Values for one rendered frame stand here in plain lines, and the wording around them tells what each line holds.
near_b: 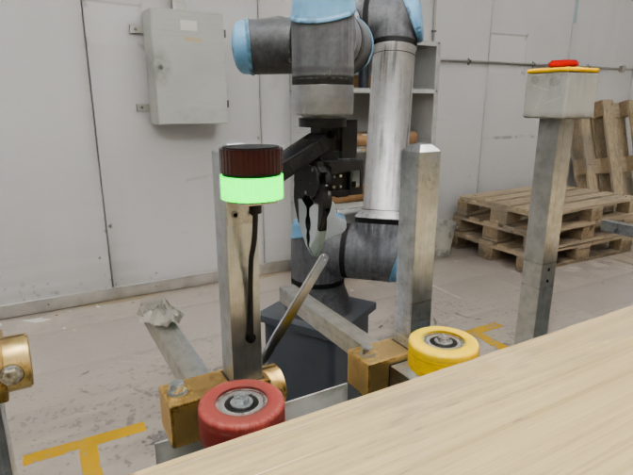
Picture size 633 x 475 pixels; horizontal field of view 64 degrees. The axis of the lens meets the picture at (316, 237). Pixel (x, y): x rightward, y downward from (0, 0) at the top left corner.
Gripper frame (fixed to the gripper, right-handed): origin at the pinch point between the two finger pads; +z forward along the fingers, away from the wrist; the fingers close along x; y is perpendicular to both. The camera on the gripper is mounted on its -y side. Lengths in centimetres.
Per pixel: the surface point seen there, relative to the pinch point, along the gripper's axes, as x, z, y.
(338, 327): -6.3, 11.1, 1.2
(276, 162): -24.0, -17.0, -17.6
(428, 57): 206, -51, 212
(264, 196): -24.3, -14.0, -19.1
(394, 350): -17.9, 10.1, 2.5
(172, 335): -0.1, 9.0, -22.3
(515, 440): -43.0, 5.1, -5.3
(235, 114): 244, -14, 87
